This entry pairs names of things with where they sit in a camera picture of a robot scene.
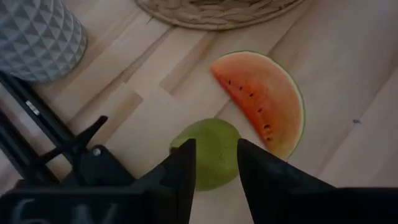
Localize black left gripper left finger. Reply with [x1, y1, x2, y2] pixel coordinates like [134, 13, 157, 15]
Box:
[133, 138, 198, 224]

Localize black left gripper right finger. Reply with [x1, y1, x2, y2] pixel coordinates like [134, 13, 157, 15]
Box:
[237, 138, 340, 224]

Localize green pear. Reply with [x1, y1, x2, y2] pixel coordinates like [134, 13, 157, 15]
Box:
[169, 117, 243, 192]

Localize watermelon slice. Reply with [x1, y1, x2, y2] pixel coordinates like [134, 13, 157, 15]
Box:
[210, 50, 306, 160]

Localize round woven placemat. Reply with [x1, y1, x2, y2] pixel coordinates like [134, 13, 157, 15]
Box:
[134, 0, 305, 31]

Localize succulent in white patterned pot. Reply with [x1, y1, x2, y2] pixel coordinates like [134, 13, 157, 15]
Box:
[0, 0, 88, 83]

